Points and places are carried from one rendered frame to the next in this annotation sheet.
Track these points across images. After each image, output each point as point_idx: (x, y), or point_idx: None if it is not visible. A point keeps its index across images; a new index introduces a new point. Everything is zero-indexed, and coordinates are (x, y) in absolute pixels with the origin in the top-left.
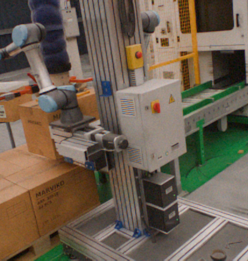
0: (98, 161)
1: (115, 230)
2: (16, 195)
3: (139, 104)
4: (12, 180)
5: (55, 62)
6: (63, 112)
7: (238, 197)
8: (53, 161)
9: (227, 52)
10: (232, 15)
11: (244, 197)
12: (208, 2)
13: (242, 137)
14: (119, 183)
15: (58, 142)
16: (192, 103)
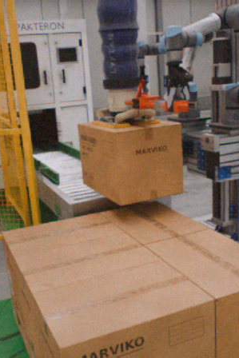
0: None
1: None
2: (220, 234)
3: None
4: (161, 238)
5: (139, 71)
6: None
7: (189, 217)
8: (128, 216)
9: (35, 113)
10: (38, 72)
11: (190, 216)
12: None
13: None
14: None
15: (227, 153)
16: (58, 162)
